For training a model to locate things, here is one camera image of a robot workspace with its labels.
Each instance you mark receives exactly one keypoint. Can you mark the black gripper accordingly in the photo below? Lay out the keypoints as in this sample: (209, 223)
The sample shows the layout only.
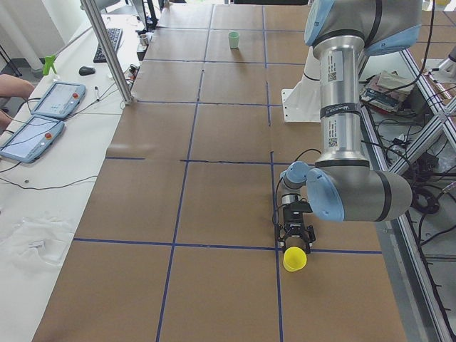
(293, 228)

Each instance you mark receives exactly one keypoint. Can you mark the yellow plastic cup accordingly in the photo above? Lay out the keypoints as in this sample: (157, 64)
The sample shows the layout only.
(295, 259)

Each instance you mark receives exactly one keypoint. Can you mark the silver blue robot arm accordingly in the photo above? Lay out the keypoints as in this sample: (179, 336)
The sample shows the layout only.
(341, 186)

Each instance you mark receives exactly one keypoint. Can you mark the stack of books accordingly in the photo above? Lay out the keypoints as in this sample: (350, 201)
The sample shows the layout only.
(386, 91)

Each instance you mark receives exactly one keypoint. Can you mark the light green plastic cup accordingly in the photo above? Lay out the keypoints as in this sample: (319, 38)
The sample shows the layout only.
(233, 37)

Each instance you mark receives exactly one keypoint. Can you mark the small metal cup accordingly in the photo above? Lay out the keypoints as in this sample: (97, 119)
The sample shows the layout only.
(144, 40)

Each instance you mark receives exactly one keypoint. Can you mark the clear plastic bag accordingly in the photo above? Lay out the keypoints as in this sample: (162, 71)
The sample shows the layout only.
(40, 241)

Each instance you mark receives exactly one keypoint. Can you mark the black computer mouse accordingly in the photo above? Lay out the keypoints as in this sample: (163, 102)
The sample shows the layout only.
(86, 70)

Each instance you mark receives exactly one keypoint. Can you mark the upper blue teach pendant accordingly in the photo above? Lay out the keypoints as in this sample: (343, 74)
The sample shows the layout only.
(60, 100)

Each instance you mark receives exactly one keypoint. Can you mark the blue teach pendant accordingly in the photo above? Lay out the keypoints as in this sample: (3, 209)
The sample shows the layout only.
(32, 139)
(60, 100)

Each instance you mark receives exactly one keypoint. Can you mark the lower blue teach pendant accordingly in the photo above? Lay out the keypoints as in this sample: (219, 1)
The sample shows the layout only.
(32, 139)

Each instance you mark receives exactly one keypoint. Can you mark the green spray bottle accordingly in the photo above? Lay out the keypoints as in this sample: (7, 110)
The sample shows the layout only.
(49, 65)

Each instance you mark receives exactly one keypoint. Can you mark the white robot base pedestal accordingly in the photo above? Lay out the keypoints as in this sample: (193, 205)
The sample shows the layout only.
(302, 104)

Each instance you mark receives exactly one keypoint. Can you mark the aluminium frame post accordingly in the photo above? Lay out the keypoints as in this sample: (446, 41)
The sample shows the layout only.
(101, 33)

